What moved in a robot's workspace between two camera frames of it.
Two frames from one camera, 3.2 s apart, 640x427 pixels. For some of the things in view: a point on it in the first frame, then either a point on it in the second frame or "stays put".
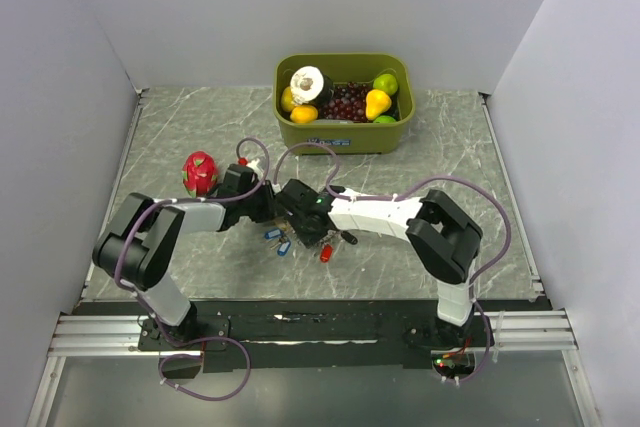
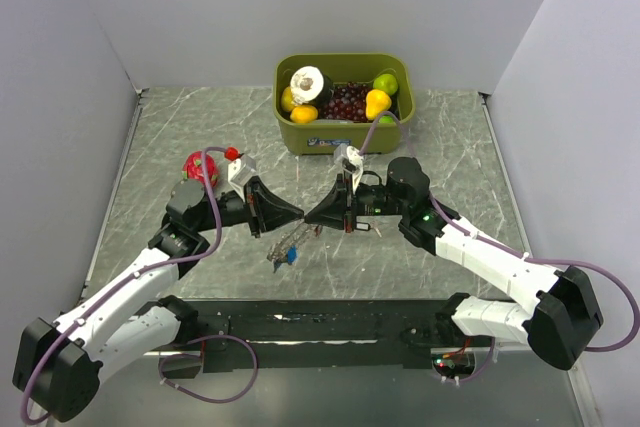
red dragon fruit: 199,173 stays put
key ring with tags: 328,237 to 278,252
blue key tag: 284,247 to 291,254
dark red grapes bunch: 348,102 stays put
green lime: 386,82 stays put
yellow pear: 377,102 stays put
